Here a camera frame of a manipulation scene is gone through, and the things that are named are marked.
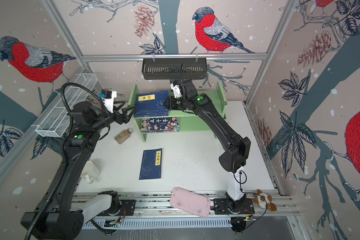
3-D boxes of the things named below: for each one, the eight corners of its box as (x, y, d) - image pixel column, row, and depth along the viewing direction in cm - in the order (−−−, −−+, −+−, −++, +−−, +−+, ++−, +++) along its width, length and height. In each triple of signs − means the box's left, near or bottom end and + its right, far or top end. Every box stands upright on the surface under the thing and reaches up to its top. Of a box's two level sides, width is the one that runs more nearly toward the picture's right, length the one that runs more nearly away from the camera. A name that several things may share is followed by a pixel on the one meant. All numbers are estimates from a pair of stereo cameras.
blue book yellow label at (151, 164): (138, 179, 85) (137, 178, 83) (144, 149, 97) (143, 148, 95) (161, 179, 85) (160, 178, 83) (164, 149, 97) (163, 148, 95)
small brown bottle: (115, 141, 101) (113, 137, 97) (130, 130, 107) (128, 126, 103) (120, 145, 99) (117, 141, 95) (134, 133, 105) (132, 129, 101)
